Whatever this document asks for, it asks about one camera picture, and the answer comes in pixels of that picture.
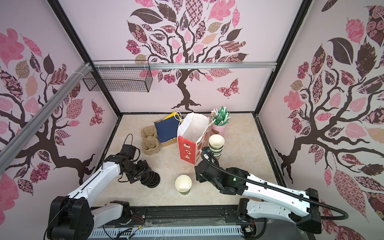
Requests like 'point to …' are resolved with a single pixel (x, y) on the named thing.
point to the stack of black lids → (150, 178)
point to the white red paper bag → (192, 131)
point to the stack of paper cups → (216, 145)
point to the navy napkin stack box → (167, 129)
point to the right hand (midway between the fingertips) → (199, 166)
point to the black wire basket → (120, 76)
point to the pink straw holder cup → (216, 130)
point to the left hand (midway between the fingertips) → (146, 174)
